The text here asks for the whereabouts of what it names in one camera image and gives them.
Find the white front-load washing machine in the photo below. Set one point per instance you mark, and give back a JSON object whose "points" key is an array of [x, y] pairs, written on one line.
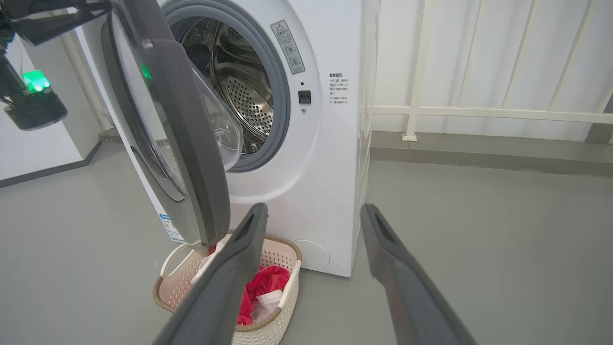
{"points": [[325, 191]]}

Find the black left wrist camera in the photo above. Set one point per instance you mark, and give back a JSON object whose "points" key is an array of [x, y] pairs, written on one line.
{"points": [[36, 112]]}

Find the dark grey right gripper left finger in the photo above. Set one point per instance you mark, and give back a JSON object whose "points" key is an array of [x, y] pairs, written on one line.
{"points": [[225, 282]]}

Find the white window railing frame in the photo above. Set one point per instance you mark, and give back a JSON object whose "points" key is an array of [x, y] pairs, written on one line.
{"points": [[479, 111]]}

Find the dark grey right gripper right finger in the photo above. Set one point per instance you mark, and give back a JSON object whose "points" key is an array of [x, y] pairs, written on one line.
{"points": [[402, 287]]}

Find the cream perforated laundry basket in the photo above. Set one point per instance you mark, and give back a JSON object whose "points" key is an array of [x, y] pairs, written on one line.
{"points": [[289, 306]]}

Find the round glass washing machine door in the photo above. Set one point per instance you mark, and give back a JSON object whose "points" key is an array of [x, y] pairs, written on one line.
{"points": [[191, 143]]}

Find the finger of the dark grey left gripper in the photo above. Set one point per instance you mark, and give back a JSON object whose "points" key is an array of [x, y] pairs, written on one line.
{"points": [[52, 26], [43, 5]]}

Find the white cloth garment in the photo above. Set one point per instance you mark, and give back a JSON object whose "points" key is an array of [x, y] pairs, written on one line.
{"points": [[268, 301]]}

